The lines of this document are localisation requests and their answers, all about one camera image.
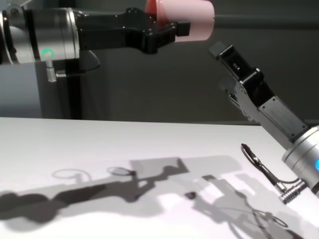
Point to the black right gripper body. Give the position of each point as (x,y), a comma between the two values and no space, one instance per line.
(279,117)

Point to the pink plastic cup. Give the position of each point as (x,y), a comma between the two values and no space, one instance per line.
(189,12)

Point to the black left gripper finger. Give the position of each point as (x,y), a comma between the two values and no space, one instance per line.
(183,28)

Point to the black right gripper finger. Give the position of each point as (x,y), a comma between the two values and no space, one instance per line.
(251,74)

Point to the dark vertical post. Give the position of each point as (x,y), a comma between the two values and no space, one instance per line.
(73,99)

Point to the thick grey horizontal rail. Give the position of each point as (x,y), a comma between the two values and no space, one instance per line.
(274,20)

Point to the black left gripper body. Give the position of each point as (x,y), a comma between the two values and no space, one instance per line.
(107,32)

